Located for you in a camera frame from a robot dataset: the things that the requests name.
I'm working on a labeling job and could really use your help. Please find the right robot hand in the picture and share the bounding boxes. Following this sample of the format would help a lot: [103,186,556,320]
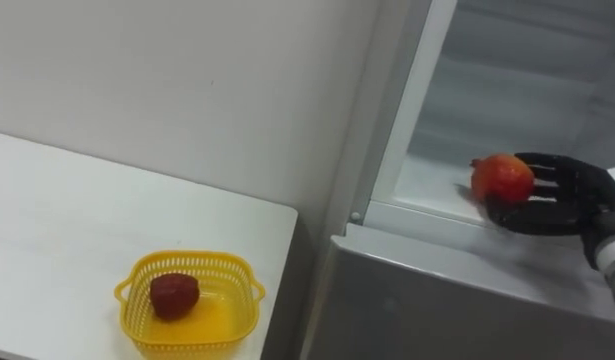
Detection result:
[484,151,615,238]

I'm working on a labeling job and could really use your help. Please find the red-yellow pomegranate soft toy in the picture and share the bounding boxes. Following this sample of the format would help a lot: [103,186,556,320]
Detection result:
[469,153,536,205]

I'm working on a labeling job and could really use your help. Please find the dark red fruit soft toy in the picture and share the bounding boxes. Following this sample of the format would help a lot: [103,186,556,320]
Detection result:
[149,272,201,322]

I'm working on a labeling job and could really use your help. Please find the grey fridge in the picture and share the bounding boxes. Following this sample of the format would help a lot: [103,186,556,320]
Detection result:
[299,0,615,360]

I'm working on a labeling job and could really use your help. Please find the yellow plastic basket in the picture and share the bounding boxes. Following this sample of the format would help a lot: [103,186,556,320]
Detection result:
[113,249,267,360]

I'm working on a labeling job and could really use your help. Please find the white table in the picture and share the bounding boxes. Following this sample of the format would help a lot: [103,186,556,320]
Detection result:
[0,129,299,360]

